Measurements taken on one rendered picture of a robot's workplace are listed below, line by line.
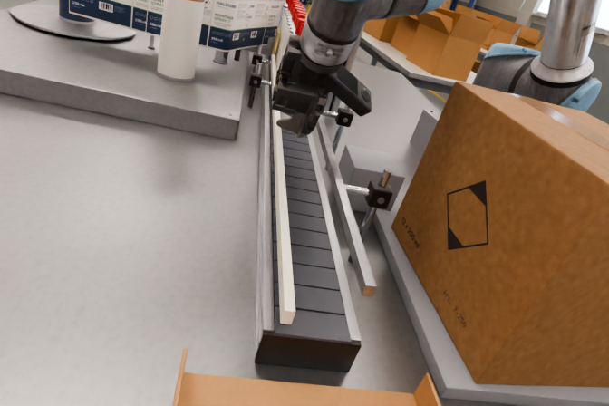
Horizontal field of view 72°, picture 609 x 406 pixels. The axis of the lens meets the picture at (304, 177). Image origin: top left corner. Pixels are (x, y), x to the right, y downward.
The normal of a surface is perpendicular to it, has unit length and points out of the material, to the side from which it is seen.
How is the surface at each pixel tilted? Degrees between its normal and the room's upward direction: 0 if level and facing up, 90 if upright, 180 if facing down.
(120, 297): 0
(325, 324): 0
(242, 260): 0
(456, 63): 91
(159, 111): 90
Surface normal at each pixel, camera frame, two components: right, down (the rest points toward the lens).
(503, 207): -0.95, -0.15
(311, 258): 0.25, -0.85
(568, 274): 0.15, 0.51
